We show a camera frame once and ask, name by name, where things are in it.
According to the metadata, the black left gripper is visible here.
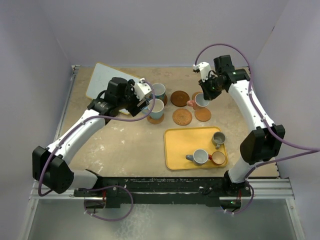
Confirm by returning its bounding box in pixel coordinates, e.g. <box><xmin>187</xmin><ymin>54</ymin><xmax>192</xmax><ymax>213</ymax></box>
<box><xmin>117</xmin><ymin>80</ymin><xmax>149</xmax><ymax>116</ymax></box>

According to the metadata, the orange white mug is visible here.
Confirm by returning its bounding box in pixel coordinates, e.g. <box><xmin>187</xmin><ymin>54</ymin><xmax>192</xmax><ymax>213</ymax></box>
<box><xmin>187</xmin><ymin>93</ymin><xmax>210</xmax><ymax>110</ymax></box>

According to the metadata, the light wooden round coaster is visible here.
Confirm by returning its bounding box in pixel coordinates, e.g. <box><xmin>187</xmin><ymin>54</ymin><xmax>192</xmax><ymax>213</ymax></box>
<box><xmin>194</xmin><ymin>108</ymin><xmax>212</xmax><ymax>122</ymax></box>

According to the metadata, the large light blue mug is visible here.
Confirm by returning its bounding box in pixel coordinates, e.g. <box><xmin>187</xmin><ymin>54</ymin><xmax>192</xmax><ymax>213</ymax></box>
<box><xmin>142</xmin><ymin>98</ymin><xmax>164</xmax><ymax>120</ymax></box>

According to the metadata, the dark brown wooden coaster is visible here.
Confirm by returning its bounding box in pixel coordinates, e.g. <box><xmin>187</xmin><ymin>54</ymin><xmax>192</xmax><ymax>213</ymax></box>
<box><xmin>163</xmin><ymin>95</ymin><xmax>168</xmax><ymax>106</ymax></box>
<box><xmin>170</xmin><ymin>90</ymin><xmax>190</xmax><ymax>107</ymax></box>

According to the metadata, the small woven rattan coaster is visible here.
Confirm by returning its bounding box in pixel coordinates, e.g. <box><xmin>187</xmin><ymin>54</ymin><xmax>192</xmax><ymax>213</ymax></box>
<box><xmin>146</xmin><ymin>114</ymin><xmax>165</xmax><ymax>125</ymax></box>

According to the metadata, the blue patterned mug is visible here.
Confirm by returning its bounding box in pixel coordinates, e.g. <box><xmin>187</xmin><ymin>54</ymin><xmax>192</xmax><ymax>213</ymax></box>
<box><xmin>152</xmin><ymin>83</ymin><xmax>166</xmax><ymax>101</ymax></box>

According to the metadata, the large woven rattan coaster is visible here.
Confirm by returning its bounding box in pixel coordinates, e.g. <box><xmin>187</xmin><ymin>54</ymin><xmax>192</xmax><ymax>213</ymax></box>
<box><xmin>172</xmin><ymin>108</ymin><xmax>193</xmax><ymax>126</ymax></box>

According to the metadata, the small grey cup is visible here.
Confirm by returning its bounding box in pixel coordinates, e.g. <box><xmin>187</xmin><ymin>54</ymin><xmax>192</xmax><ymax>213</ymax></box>
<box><xmin>211</xmin><ymin>131</ymin><xmax>226</xmax><ymax>150</ymax></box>

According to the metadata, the grey blue mug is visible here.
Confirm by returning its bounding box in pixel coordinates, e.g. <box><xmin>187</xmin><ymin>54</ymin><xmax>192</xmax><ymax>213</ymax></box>
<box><xmin>185</xmin><ymin>149</ymin><xmax>209</xmax><ymax>166</ymax></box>

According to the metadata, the small orange cup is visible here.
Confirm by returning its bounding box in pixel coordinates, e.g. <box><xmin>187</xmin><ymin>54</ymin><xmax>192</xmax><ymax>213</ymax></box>
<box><xmin>208</xmin><ymin>151</ymin><xmax>226</xmax><ymax>166</ymax></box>

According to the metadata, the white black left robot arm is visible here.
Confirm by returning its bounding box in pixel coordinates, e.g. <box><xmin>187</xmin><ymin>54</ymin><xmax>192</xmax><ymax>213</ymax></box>
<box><xmin>32</xmin><ymin>77</ymin><xmax>155</xmax><ymax>197</ymax></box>

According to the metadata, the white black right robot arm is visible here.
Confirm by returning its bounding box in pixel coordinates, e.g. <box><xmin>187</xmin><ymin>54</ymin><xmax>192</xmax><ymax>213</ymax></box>
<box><xmin>193</xmin><ymin>55</ymin><xmax>286</xmax><ymax>196</ymax></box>

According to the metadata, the yellow framed whiteboard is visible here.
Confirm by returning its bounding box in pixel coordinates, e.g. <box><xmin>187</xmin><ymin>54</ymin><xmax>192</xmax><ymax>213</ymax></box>
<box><xmin>86</xmin><ymin>63</ymin><xmax>140</xmax><ymax>119</ymax></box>

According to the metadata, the yellow plastic tray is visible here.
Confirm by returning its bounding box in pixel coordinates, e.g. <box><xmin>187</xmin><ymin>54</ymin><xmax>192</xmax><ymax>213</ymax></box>
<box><xmin>164</xmin><ymin>126</ymin><xmax>229</xmax><ymax>171</ymax></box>

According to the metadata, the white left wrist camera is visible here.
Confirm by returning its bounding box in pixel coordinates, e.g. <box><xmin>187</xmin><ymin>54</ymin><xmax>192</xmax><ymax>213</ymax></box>
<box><xmin>133</xmin><ymin>78</ymin><xmax>152</xmax><ymax>101</ymax></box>

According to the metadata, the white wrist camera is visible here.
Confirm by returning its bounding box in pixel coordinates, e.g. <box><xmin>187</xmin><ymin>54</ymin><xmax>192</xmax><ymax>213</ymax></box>
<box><xmin>133</xmin><ymin>78</ymin><xmax>152</xmax><ymax>101</ymax></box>
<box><xmin>192</xmin><ymin>62</ymin><xmax>212</xmax><ymax>83</ymax></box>

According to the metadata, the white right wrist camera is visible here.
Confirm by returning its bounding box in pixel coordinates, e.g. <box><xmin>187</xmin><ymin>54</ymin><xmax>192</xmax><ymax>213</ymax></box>
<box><xmin>192</xmin><ymin>62</ymin><xmax>212</xmax><ymax>83</ymax></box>

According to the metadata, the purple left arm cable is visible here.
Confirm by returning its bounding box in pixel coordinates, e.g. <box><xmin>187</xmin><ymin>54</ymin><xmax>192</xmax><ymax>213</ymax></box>
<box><xmin>37</xmin><ymin>79</ymin><xmax>156</xmax><ymax>222</ymax></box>

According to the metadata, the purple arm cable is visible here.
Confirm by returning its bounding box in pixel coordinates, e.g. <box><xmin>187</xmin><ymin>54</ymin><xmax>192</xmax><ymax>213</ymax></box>
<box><xmin>37</xmin><ymin>79</ymin><xmax>156</xmax><ymax>222</ymax></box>
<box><xmin>193</xmin><ymin>43</ymin><xmax>320</xmax><ymax>216</ymax></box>

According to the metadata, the aluminium table edge rail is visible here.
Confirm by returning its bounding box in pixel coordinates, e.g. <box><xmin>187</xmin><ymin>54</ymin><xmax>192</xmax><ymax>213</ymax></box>
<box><xmin>53</xmin><ymin>65</ymin><xmax>81</xmax><ymax>142</ymax></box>

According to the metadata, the black aluminium robot base frame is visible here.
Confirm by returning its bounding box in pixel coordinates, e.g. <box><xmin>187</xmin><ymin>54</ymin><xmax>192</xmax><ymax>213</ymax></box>
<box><xmin>29</xmin><ymin>169</ymin><xmax>296</xmax><ymax>216</ymax></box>

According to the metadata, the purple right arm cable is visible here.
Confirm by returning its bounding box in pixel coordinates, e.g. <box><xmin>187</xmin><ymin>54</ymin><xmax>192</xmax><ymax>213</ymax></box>
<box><xmin>193</xmin><ymin>43</ymin><xmax>320</xmax><ymax>216</ymax></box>

